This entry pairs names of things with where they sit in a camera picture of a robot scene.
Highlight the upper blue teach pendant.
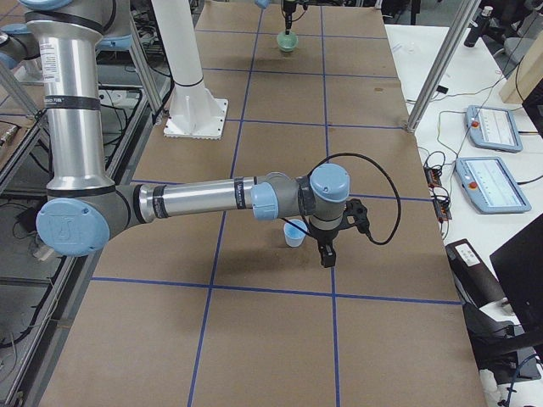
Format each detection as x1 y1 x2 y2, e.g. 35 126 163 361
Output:
465 105 523 153

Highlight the black computer monitor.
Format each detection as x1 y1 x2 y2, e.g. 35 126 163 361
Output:
463 217 542 382

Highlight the pale green ceramic bowl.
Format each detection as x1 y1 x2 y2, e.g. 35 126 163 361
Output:
277 31 298 53

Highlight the blue teach pendant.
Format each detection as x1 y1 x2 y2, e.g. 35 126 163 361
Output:
465 105 523 153
455 157 532 215

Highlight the aluminium frame post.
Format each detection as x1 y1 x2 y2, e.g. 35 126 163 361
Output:
406 0 479 133

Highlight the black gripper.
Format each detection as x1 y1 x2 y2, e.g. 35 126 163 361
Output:
283 0 296 35
309 222 339 268

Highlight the light blue plastic cup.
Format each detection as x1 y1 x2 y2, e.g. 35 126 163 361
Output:
283 219 307 248

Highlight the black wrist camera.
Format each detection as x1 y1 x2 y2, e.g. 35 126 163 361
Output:
341 198 371 237

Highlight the lower blue teach pendant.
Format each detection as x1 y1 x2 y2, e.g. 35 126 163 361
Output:
455 157 532 215

